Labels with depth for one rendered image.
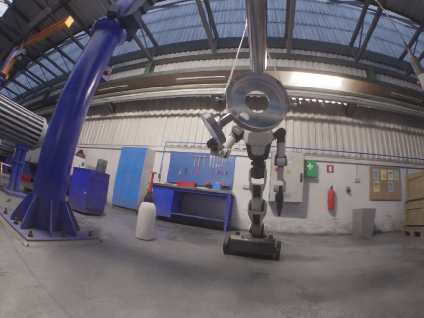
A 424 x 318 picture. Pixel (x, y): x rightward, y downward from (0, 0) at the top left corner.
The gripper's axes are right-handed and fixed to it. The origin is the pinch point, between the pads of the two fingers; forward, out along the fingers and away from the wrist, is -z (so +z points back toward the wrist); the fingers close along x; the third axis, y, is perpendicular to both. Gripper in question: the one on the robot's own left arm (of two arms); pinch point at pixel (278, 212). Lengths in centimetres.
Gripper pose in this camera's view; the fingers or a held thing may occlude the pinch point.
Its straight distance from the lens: 194.5
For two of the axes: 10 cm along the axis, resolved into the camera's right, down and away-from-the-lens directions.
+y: 9.7, 0.2, -2.6
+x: -2.5, -1.2, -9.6
